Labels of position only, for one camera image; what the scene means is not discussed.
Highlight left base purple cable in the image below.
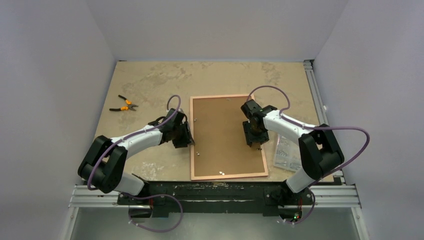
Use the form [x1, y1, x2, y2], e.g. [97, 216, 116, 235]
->
[124, 193, 184, 234]

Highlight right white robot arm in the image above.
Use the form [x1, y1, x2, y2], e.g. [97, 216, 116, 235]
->
[240, 99, 345, 204]

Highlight brown backing board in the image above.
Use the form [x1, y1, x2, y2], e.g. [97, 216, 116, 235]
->
[192, 96, 266, 178]

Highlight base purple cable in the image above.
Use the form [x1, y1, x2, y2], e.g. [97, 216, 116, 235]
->
[124, 193, 184, 234]
[279, 190, 318, 226]

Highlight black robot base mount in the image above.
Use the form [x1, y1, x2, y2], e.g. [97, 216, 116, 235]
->
[117, 181, 314, 222]

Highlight pink picture frame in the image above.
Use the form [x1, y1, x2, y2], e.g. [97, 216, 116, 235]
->
[189, 94, 270, 182]

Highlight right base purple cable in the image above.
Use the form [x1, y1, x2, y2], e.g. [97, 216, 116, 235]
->
[279, 190, 318, 226]

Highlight orange handled pliers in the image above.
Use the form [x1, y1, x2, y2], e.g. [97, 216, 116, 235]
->
[109, 94, 139, 113]

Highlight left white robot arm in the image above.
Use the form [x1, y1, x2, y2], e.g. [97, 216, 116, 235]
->
[77, 108, 195, 205]

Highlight clear plastic screw box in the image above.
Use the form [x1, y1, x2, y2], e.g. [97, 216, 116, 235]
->
[273, 134, 302, 172]

